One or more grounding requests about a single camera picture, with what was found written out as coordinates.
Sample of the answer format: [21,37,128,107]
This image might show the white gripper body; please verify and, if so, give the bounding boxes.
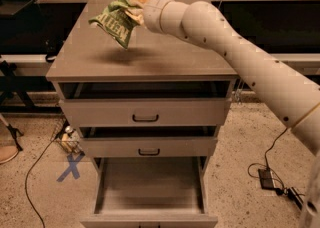
[143,0,188,38]

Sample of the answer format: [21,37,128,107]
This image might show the green jalapeno chip bag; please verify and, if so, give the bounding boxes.
[88,0,142,49]

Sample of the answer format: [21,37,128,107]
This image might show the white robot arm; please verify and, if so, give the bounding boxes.
[129,0,320,228]

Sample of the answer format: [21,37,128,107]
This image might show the top grey drawer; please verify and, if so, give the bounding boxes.
[61,80,230,127]

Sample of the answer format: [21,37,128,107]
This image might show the grey drawer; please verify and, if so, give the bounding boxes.
[80,126,217,157]
[81,157,217,228]
[61,80,230,127]

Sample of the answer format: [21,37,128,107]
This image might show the grey drawer cabinet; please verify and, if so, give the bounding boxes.
[45,0,243,228]

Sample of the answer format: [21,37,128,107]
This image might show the middle grey drawer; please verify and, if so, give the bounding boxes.
[80,126,217,157]

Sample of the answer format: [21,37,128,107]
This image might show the bottom grey drawer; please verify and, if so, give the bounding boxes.
[81,157,217,228]

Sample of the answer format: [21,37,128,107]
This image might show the black tripod stand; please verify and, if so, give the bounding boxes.
[0,55,36,152]

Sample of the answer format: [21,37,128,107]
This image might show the blue tape cross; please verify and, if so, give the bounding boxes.
[57,153,85,182]

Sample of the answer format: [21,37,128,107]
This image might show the black power adapter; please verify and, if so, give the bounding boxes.
[258,169,274,190]

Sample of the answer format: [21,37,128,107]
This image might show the black power strip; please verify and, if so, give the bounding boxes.
[287,187,303,209]

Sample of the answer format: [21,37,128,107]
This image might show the wire basket with bottles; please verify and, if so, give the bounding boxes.
[51,118,83,154]

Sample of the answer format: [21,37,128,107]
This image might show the black floor cable left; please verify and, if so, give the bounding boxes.
[24,128,66,228]

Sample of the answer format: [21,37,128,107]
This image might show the black floor cable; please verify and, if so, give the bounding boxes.
[24,128,66,228]
[247,126,306,200]

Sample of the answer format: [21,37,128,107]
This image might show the black floor cable right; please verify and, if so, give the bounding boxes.
[247,126,306,200]

